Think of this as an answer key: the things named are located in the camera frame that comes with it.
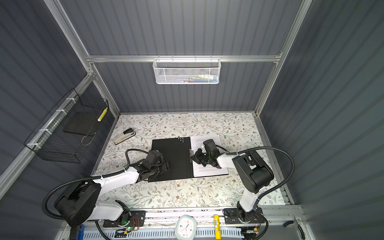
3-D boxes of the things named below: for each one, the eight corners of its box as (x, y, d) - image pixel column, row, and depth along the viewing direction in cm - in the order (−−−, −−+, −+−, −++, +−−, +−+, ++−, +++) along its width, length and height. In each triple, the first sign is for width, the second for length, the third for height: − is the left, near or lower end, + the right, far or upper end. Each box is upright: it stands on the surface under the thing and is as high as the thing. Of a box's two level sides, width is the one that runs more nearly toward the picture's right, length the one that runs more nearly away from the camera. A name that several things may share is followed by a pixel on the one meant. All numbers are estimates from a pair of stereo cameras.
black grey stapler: (113, 142, 105) (111, 139, 102) (133, 130, 112) (131, 127, 109) (116, 146, 104) (113, 142, 100) (135, 133, 110) (134, 130, 107)
